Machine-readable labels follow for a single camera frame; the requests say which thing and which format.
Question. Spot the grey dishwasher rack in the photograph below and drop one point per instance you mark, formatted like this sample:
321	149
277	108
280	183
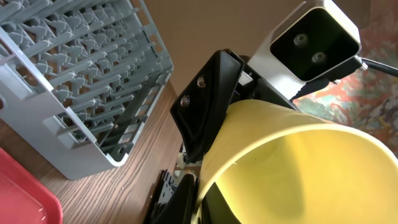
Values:
79	78

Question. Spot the yellow plastic cup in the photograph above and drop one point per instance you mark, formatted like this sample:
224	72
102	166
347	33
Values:
272	164

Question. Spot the red serving tray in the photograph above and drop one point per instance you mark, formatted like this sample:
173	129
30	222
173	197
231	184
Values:
23	198

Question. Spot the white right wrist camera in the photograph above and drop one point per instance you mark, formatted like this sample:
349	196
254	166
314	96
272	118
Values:
316	40

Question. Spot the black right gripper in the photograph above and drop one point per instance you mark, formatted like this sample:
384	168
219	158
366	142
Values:
200	109

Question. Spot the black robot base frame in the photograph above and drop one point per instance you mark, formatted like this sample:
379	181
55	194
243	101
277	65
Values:
168	181

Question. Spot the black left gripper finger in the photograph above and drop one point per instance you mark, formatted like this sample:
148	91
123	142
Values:
180	207

